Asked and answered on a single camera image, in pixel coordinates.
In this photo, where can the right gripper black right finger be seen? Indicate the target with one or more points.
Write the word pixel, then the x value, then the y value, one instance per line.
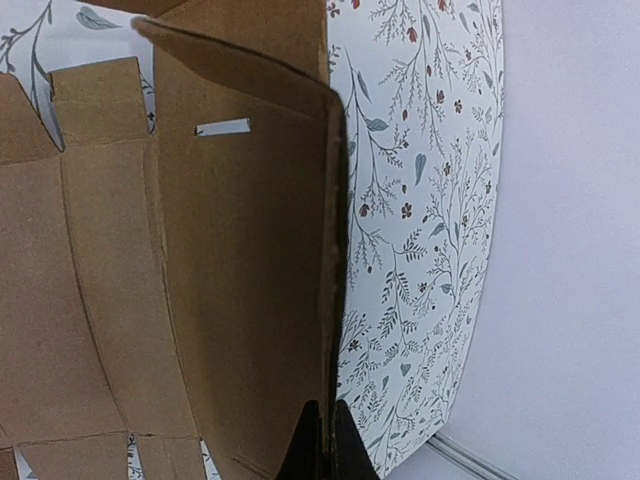
pixel 350 460

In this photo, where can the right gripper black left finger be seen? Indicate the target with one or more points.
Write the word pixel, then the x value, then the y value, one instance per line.
pixel 304 459

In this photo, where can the brown cardboard box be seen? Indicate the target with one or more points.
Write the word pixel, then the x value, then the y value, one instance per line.
pixel 177 282

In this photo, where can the floral patterned table mat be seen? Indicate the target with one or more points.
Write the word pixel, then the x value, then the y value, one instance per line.
pixel 422 87

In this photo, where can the front aluminium rail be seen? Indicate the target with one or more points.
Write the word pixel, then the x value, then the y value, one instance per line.
pixel 467 461

